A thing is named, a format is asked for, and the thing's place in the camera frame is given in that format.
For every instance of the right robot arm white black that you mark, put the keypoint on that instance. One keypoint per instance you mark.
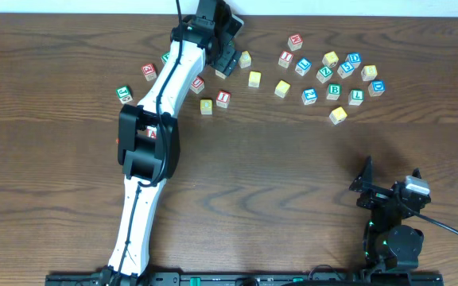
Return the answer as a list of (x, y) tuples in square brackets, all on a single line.
[(389, 245)]

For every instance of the blue D block upper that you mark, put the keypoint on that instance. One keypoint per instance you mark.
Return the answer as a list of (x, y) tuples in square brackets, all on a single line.
[(354, 59)]

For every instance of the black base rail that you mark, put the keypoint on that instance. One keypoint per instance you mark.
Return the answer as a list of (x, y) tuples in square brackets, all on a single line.
[(106, 277)]

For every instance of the red H block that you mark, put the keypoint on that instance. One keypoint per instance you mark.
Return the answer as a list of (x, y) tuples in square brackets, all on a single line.
[(295, 42)]

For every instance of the yellow C block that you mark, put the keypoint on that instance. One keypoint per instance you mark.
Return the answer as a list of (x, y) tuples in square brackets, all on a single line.
[(245, 59)]

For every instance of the blue D block right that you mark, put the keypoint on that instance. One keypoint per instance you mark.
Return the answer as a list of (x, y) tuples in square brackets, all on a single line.
[(376, 88)]

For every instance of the yellow 8 block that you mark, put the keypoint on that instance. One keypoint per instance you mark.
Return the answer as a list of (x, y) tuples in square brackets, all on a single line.
[(369, 72)]

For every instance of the green Z block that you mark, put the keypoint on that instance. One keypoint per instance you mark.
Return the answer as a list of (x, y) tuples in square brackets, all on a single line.
[(324, 74)]

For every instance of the red E block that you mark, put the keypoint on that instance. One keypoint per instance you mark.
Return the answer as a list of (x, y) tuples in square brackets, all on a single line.
[(149, 72)]

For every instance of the green L block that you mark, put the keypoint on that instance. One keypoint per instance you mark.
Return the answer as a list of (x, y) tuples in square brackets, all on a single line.
[(356, 97)]

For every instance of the blue L block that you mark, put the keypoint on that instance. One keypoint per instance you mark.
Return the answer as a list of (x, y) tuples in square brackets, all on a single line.
[(303, 66)]

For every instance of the yellow O block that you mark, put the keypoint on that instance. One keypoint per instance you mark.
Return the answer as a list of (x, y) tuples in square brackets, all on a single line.
[(206, 107), (282, 89)]

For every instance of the yellow S block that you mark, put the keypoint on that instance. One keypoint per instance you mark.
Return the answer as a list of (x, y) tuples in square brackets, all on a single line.
[(254, 79)]

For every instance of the red I block right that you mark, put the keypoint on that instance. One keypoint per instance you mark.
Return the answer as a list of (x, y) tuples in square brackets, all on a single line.
[(285, 59)]

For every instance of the yellow block top right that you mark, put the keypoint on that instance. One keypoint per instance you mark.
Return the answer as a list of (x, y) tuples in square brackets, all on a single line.
[(330, 59)]

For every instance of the blue 5 block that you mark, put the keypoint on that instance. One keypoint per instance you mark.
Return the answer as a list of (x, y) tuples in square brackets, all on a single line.
[(345, 70)]

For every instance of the red I block centre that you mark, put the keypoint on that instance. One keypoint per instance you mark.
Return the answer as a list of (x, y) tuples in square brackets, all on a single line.
[(223, 99)]

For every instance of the yellow K block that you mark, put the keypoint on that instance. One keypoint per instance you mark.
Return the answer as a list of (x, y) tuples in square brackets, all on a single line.
[(338, 115)]

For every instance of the green B block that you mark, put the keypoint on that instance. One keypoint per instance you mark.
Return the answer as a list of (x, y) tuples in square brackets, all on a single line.
[(333, 91)]

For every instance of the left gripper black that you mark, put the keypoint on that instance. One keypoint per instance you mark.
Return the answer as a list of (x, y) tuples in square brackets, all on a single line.
[(226, 60)]

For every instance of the green J block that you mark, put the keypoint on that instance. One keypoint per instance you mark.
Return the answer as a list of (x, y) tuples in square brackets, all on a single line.
[(124, 94)]

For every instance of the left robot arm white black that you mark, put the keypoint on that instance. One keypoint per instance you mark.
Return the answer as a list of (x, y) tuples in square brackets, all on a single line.
[(148, 163)]

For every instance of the green F block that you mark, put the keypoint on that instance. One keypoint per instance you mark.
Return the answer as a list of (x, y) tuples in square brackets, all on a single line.
[(165, 57)]

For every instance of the blue d block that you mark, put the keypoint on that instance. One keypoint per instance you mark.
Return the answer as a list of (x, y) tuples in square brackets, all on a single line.
[(376, 88), (354, 59)]

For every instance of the red i block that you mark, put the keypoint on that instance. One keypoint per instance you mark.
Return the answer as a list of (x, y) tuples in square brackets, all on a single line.
[(285, 59), (223, 99)]

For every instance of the red A block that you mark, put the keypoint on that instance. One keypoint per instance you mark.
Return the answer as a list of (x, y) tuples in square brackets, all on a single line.
[(151, 132)]

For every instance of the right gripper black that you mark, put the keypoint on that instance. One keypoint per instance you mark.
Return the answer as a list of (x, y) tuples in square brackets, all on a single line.
[(379, 189)]

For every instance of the blue 2 block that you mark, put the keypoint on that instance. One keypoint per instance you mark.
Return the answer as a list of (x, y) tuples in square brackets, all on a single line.
[(309, 96)]

